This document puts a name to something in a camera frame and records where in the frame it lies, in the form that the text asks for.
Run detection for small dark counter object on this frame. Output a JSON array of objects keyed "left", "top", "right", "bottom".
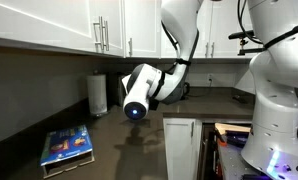
[{"left": 232, "top": 94, "right": 247, "bottom": 103}]

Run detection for steel electric kettle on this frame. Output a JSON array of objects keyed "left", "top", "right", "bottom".
[{"left": 183, "top": 81, "right": 191, "bottom": 97}]

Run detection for white paper towel roll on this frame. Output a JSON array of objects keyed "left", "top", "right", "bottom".
[{"left": 86, "top": 70, "right": 109, "bottom": 117}]

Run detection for white lower cabinet door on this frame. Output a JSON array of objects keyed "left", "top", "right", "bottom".
[{"left": 162, "top": 117, "right": 199, "bottom": 180}]

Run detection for wooden board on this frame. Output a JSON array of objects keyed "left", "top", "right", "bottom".
[{"left": 214, "top": 122, "right": 252, "bottom": 135}]

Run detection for blue printed cardboard box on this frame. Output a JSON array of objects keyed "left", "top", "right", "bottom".
[{"left": 39, "top": 124, "right": 96, "bottom": 179}]

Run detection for dark blue object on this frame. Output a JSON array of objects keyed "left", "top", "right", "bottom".
[{"left": 224, "top": 130, "right": 251, "bottom": 148}]

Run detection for perforated metal workbench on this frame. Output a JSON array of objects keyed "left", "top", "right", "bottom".
[{"left": 216, "top": 141, "right": 267, "bottom": 180}]

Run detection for wide white upper cabinet door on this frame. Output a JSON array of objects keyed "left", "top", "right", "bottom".
[{"left": 0, "top": 0, "right": 97, "bottom": 54}]

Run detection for silver cabinet bar handle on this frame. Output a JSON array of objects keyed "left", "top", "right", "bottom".
[
  {"left": 210, "top": 41, "right": 216, "bottom": 59},
  {"left": 103, "top": 20, "right": 110, "bottom": 52},
  {"left": 92, "top": 16, "right": 105, "bottom": 52},
  {"left": 204, "top": 41, "right": 210, "bottom": 59},
  {"left": 127, "top": 37, "right": 134, "bottom": 57}
]

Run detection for black kettle cord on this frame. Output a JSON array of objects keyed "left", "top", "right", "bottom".
[{"left": 188, "top": 79, "right": 212, "bottom": 98}]

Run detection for orange handled tool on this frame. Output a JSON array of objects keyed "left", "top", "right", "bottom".
[{"left": 216, "top": 132, "right": 229, "bottom": 147}]

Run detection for black stereo camera bar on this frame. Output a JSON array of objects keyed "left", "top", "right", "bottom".
[{"left": 228, "top": 29, "right": 257, "bottom": 41}]

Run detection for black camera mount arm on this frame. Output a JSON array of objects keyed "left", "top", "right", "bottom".
[{"left": 237, "top": 38, "right": 267, "bottom": 57}]

